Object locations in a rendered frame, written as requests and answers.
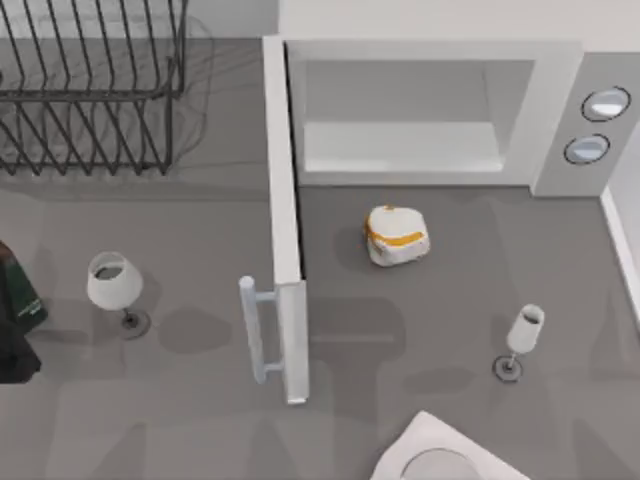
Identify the white microwave door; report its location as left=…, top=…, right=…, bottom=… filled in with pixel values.
left=262, top=35, right=311, bottom=406

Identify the white and orange bread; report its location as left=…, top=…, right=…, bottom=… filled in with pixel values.
left=363, top=204, right=431, bottom=268

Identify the wide white wine glass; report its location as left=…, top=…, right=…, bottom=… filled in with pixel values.
left=86, top=251, right=152, bottom=336

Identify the narrow white wine glass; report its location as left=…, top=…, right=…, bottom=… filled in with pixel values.
left=492, top=303, right=547, bottom=384

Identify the pale microwave oven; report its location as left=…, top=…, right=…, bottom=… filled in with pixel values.
left=279, top=35, right=640, bottom=199

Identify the small round microwave knob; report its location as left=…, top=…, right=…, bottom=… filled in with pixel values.
left=563, top=133, right=611, bottom=165

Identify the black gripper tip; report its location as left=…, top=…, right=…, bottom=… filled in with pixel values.
left=0, top=240, right=50, bottom=385

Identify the large round microwave knob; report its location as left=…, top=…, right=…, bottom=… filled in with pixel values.
left=581, top=85, right=632, bottom=122

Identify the pale blue door handle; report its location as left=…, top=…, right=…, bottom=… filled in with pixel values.
left=238, top=274, right=282, bottom=386

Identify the dark wire dish rack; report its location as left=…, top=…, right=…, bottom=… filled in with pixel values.
left=0, top=0, right=190, bottom=177

